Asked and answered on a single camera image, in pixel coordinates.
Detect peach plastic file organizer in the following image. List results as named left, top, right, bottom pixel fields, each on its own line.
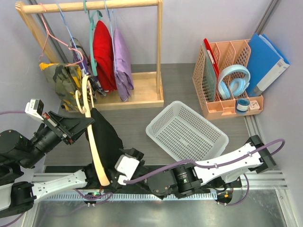
left=192, top=39, right=264, bottom=120

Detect light blue headphones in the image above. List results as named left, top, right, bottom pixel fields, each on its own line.
left=217, top=64, right=250, bottom=100

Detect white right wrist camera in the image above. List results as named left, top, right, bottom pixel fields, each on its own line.
left=115, top=155, right=140, bottom=185

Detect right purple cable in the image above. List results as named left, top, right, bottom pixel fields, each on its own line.
left=125, top=139, right=286, bottom=185

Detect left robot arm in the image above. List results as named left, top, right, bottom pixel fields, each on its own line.
left=0, top=111, right=100, bottom=218

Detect blue tape roll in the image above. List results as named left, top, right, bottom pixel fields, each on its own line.
left=235, top=98, right=250, bottom=115

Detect red folder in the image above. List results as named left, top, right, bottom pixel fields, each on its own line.
left=203, top=38, right=220, bottom=78

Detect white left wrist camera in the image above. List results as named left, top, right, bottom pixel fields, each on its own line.
left=25, top=99, right=44, bottom=121

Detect white plastic mesh basket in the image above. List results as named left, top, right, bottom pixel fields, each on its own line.
left=145, top=101, right=229, bottom=161

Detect light blue wire hanger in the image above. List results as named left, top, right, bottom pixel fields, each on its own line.
left=103, top=0, right=117, bottom=73

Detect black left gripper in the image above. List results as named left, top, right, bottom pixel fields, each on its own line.
left=21, top=110, right=96, bottom=168

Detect beige wooden hanger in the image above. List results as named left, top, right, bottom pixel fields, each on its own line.
left=75, top=75, right=111, bottom=186

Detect pink wire hanger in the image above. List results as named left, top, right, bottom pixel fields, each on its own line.
left=38, top=2, right=84, bottom=67

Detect teal plastic hanger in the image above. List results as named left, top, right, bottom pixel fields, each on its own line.
left=83, top=0, right=103, bottom=77

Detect small white box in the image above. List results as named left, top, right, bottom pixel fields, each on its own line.
left=249, top=100, right=260, bottom=111

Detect camouflage garment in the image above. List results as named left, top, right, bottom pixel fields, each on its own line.
left=39, top=62, right=82, bottom=112

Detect wooden clothes rack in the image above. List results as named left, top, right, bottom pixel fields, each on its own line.
left=15, top=0, right=164, bottom=110

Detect blue binder folder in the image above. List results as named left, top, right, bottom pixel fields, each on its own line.
left=246, top=33, right=290, bottom=97

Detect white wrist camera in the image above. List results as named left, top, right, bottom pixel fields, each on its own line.
left=25, top=99, right=44, bottom=121
left=115, top=155, right=140, bottom=185

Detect black trousers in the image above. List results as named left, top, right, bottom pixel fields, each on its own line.
left=90, top=108, right=124, bottom=172

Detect red garment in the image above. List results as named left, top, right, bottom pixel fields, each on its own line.
left=93, top=20, right=117, bottom=92

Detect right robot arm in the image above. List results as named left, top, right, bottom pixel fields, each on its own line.
left=113, top=135, right=285, bottom=199

